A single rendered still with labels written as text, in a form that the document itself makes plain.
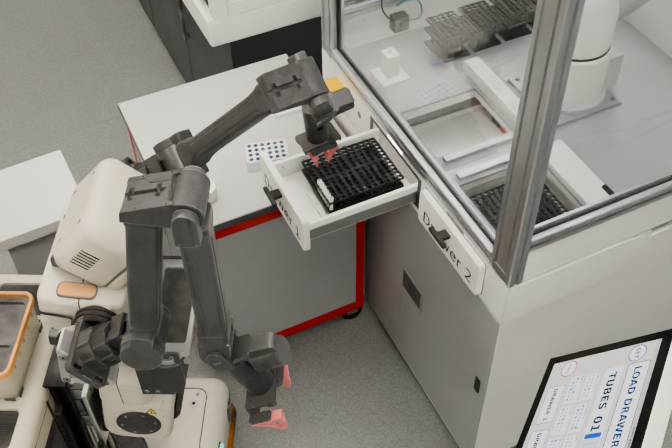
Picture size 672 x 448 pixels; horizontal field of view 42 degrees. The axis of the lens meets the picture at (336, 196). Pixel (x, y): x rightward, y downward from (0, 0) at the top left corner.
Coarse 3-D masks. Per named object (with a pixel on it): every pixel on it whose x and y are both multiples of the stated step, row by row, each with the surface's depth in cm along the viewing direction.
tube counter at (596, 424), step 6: (606, 414) 161; (594, 420) 162; (600, 420) 161; (606, 420) 160; (588, 426) 162; (594, 426) 161; (600, 426) 160; (588, 432) 161; (594, 432) 160; (600, 432) 159; (588, 438) 160; (594, 438) 159; (600, 438) 157; (582, 444) 160; (588, 444) 159; (594, 444) 157
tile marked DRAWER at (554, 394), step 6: (564, 384) 177; (552, 390) 179; (558, 390) 178; (546, 396) 179; (552, 396) 178; (558, 396) 176; (546, 402) 178; (552, 402) 176; (558, 402) 175; (546, 408) 176; (552, 408) 175; (540, 414) 176; (546, 414) 175; (552, 414) 173; (540, 420) 175; (546, 420) 173; (552, 420) 172
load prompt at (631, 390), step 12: (648, 360) 163; (636, 372) 163; (624, 384) 163; (636, 384) 161; (624, 396) 161; (636, 396) 158; (624, 408) 158; (636, 408) 156; (612, 420) 159; (624, 420) 156; (612, 432) 156; (624, 432) 154; (612, 444) 154; (624, 444) 152
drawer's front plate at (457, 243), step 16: (432, 208) 224; (432, 224) 228; (448, 224) 219; (448, 240) 222; (464, 240) 216; (448, 256) 225; (464, 256) 216; (464, 272) 219; (480, 272) 211; (480, 288) 216
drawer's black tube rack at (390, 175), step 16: (352, 144) 244; (368, 144) 245; (320, 160) 240; (336, 160) 240; (352, 160) 240; (368, 160) 240; (384, 160) 240; (320, 176) 236; (336, 176) 236; (352, 176) 239; (368, 176) 240; (384, 176) 236; (400, 176) 236; (336, 192) 231; (352, 192) 231; (368, 192) 236; (384, 192) 236; (336, 208) 232
